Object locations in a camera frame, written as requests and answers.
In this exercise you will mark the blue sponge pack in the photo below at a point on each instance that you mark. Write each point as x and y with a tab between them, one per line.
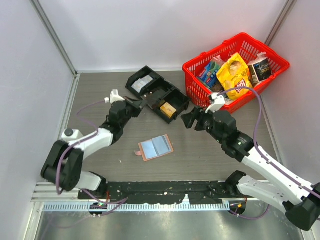
209	74

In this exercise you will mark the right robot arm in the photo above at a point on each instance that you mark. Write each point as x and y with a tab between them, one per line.
297	198

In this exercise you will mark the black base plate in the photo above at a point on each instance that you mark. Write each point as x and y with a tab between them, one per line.
168	192

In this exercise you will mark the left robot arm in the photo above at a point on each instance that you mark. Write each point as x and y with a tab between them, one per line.
63	166

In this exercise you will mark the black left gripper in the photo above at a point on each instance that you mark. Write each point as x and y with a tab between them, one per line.
137	105

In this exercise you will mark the black round can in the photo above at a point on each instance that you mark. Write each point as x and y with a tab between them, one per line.
260	70

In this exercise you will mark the gold card in tray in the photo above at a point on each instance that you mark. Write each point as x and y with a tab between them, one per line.
168	110

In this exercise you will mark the dark brown packet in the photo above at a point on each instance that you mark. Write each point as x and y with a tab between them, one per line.
217	87

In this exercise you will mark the white box device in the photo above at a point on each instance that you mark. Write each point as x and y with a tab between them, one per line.
70	134

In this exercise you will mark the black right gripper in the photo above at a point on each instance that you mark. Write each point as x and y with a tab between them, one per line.
189	118

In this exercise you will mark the yellow chips bag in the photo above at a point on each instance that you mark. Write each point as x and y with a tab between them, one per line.
234	73

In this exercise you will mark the white cards in tray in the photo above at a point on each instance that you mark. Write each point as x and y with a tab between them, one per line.
141	83

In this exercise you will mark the black compartment tray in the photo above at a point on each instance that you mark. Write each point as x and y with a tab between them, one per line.
161	89

